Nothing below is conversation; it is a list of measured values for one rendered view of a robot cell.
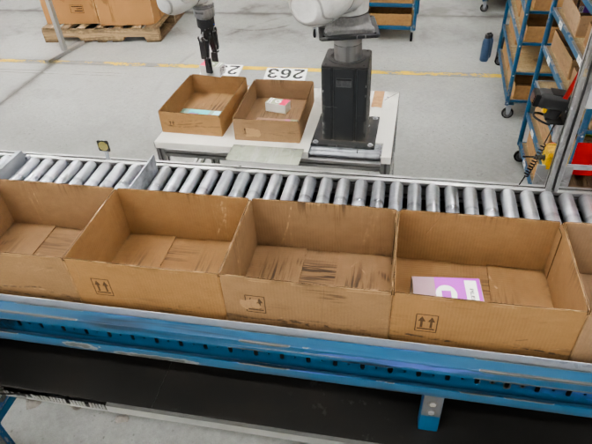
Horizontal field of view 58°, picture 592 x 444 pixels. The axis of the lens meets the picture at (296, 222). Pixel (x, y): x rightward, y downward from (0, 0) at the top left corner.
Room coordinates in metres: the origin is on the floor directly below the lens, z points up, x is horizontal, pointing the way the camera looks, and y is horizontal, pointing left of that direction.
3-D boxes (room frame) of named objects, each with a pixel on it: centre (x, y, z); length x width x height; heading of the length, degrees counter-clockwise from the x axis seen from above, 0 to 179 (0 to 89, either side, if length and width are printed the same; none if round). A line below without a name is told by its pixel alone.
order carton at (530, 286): (0.87, -0.42, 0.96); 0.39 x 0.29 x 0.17; 77
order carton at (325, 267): (0.96, -0.04, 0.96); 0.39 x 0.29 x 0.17; 77
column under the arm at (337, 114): (1.98, -0.24, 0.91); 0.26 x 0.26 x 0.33; 76
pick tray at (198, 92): (2.22, 0.37, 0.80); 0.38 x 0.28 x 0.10; 164
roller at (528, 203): (1.26, -0.77, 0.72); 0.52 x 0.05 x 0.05; 167
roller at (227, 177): (1.51, 0.31, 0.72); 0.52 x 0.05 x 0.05; 167
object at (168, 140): (2.16, 0.03, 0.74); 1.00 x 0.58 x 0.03; 76
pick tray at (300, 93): (2.12, 0.06, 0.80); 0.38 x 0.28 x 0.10; 167
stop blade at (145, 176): (1.57, 0.59, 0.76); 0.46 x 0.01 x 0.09; 167
